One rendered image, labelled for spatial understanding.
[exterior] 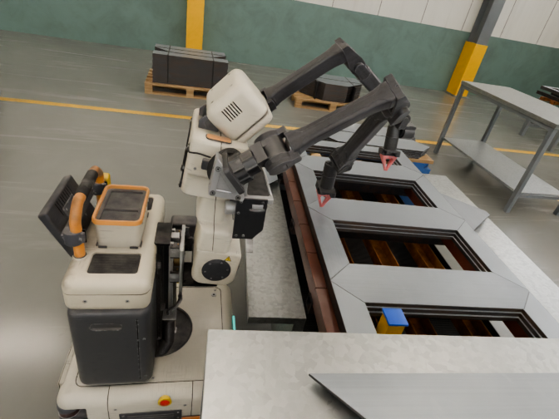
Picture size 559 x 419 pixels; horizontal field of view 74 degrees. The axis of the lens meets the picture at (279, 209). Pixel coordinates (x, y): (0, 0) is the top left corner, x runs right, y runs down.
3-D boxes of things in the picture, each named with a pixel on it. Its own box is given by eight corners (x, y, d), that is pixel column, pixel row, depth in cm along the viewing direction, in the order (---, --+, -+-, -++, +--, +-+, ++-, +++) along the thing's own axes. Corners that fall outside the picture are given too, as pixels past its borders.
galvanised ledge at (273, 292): (272, 161, 238) (273, 157, 236) (304, 324, 130) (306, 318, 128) (241, 158, 234) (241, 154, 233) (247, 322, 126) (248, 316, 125)
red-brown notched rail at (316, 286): (282, 148, 229) (284, 139, 226) (351, 407, 94) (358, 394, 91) (275, 147, 229) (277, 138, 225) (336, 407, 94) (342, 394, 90)
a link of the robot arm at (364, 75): (338, 58, 139) (351, 72, 132) (351, 46, 137) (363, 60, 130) (392, 118, 167) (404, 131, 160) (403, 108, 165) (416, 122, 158)
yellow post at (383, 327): (378, 353, 120) (398, 313, 110) (383, 367, 116) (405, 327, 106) (364, 353, 120) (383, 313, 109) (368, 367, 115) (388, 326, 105)
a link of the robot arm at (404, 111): (380, 81, 106) (400, 114, 103) (396, 77, 108) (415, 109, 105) (326, 152, 145) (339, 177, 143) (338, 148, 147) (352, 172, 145)
